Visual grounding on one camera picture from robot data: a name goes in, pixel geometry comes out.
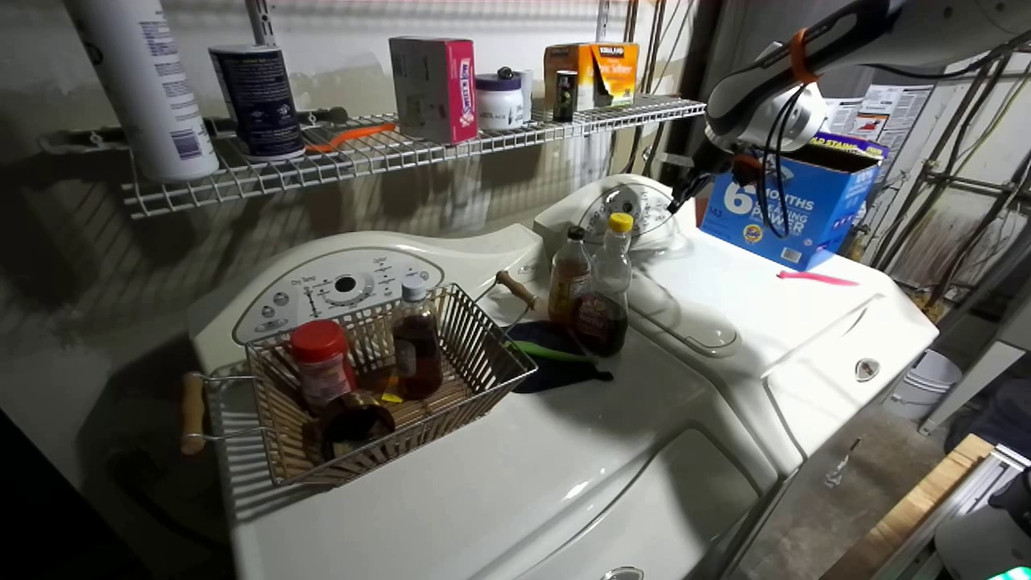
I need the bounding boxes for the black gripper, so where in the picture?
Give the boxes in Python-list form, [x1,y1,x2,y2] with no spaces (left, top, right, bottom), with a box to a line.
[666,134,766,211]

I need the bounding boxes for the clear bottle yellow cap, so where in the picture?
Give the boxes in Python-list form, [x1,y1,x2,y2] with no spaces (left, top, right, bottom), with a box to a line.
[589,209,639,307]

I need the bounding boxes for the blue cardboard box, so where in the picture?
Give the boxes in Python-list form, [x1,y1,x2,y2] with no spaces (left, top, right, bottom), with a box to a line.
[699,130,888,273]

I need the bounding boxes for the orange cardboard box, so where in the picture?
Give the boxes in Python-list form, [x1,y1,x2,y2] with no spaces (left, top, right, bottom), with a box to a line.
[542,40,646,123]

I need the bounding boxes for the pink pen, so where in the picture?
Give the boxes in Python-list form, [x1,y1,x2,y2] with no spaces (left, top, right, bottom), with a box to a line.
[773,267,861,290]

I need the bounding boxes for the brown sauce bottle black cap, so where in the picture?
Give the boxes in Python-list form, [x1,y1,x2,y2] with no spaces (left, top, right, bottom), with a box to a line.
[545,223,595,327]

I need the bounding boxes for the small dark bottle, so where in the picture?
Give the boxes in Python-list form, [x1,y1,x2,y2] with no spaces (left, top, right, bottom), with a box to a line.
[552,64,584,127]

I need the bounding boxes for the dark round jar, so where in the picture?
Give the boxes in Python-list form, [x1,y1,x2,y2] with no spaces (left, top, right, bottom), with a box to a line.
[568,290,633,362]

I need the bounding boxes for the white jar dark lid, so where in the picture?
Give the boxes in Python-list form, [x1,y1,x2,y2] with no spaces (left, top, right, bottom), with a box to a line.
[470,64,533,134]

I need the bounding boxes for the white printed carton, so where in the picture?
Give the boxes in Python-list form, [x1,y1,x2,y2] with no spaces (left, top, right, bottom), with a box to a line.
[825,79,937,147]

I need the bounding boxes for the green utensil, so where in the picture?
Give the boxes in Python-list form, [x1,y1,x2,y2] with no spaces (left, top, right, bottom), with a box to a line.
[505,338,595,371]

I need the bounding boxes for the black tripod stand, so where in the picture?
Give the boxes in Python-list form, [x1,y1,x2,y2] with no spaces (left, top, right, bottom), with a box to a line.
[868,62,1031,315]

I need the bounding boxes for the grey and pink box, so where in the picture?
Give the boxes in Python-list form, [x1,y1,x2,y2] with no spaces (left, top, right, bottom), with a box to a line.
[386,35,484,147]

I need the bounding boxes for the grey bucket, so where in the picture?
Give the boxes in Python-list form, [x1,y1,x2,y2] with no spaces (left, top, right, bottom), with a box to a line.
[885,344,968,429]

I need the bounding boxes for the dark sauce bottle silver cap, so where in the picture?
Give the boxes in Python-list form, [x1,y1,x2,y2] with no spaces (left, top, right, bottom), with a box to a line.
[389,281,447,404]

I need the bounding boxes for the orange tool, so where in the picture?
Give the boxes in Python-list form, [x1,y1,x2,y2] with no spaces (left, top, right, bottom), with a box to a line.
[302,120,400,159]

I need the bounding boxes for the wooden plank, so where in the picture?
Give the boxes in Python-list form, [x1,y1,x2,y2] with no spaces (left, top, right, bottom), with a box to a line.
[819,433,998,580]

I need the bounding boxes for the red lid spice jar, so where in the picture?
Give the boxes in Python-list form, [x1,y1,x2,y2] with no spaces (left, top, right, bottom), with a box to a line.
[283,319,358,417]

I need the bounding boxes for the dark brown lump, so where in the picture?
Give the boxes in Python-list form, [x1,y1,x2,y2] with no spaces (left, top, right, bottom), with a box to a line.
[301,389,400,465]

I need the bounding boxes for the dark blue cylindrical canister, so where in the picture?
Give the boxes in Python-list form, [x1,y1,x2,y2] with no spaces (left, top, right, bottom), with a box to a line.
[206,44,310,164]

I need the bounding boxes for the tall white spray bottle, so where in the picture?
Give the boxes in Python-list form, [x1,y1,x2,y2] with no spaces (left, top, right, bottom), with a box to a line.
[60,0,223,186]

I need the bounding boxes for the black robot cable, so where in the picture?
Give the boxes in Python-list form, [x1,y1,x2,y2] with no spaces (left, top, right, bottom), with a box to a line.
[754,79,823,240]

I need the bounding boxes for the wooden utensil handle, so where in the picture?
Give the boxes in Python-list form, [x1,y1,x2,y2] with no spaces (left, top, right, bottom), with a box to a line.
[493,267,542,315]

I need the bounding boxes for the wire basket wooden handles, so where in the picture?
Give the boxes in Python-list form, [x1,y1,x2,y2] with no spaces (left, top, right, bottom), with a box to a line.
[177,281,542,526]

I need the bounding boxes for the white wire shelf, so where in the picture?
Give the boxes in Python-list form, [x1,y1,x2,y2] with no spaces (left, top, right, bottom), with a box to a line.
[120,92,708,223]

